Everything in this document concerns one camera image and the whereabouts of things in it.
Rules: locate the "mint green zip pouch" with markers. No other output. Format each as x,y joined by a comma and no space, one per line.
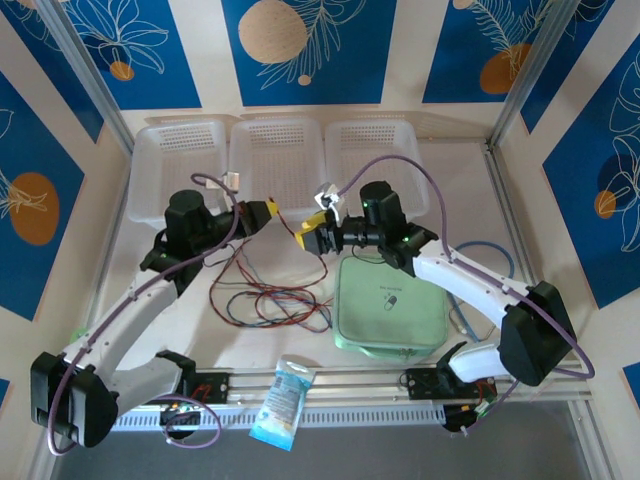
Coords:
390,315

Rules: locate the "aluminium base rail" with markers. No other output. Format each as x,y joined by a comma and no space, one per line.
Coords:
350,385

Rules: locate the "blue white wipes packet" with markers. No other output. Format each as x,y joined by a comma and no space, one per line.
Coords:
282,400

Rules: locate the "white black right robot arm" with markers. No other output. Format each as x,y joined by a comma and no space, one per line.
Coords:
475,280

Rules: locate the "aluminium table edge rail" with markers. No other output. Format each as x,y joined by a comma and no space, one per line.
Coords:
497,170
112,220

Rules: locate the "white perforated plastic basket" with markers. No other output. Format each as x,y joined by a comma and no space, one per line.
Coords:
275,165
170,150
380,137

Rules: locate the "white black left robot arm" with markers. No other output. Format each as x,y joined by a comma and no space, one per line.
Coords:
135,310

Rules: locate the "aluminium frame post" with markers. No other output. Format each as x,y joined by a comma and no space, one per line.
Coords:
534,75
90,75

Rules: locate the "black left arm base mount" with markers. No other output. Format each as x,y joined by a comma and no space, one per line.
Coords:
212,387

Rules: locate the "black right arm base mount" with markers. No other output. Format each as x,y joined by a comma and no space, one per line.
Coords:
425,385

